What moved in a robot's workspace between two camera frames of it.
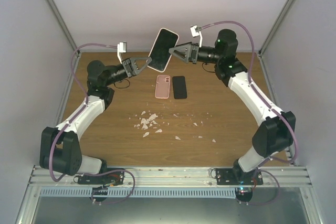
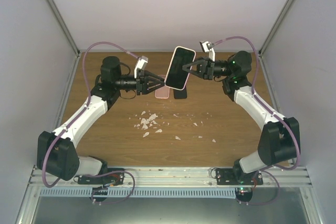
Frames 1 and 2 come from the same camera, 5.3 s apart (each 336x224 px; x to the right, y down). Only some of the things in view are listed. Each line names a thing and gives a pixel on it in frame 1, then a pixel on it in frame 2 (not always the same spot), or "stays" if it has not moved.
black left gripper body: x=128 y=68 to x=140 y=76
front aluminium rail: x=177 y=177 stays
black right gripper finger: x=184 y=50 to x=199 y=66
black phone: x=179 y=87 stays
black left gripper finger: x=138 y=71 to x=150 y=84
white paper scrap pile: x=150 y=120 stays
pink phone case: x=163 y=86 stays
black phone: x=159 y=54 to x=180 y=68
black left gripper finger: x=133 y=60 to x=147 y=73
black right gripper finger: x=182 y=53 to x=198 y=69
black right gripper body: x=193 y=57 to x=209 y=73
